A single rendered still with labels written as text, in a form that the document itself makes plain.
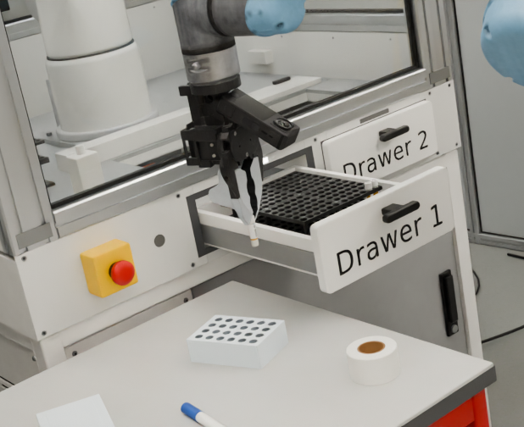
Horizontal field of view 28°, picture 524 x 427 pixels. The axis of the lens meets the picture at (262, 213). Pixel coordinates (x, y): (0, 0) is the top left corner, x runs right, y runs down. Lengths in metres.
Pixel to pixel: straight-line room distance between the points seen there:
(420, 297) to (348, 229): 0.70
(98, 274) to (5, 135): 0.26
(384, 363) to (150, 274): 0.52
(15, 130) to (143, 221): 0.28
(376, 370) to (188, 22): 0.53
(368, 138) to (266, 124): 0.64
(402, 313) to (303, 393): 0.81
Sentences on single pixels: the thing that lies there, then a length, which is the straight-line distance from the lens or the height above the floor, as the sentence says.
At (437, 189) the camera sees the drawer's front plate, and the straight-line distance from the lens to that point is 1.74.
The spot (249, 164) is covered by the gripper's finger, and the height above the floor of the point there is 1.04.
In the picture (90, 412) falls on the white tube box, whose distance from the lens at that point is 1.43.
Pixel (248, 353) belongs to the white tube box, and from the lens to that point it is 1.55.
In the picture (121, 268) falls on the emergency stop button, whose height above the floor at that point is 0.89.
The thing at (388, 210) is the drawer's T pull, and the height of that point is 0.91.
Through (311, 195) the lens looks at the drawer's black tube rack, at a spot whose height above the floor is 0.90.
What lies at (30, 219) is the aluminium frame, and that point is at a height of 0.99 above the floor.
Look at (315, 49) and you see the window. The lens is 1.99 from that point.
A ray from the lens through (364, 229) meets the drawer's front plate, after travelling 1.63.
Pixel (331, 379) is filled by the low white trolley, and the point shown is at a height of 0.76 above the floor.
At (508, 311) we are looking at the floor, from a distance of 3.37.
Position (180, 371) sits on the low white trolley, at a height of 0.76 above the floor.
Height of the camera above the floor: 1.46
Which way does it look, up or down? 19 degrees down
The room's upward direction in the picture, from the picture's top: 11 degrees counter-clockwise
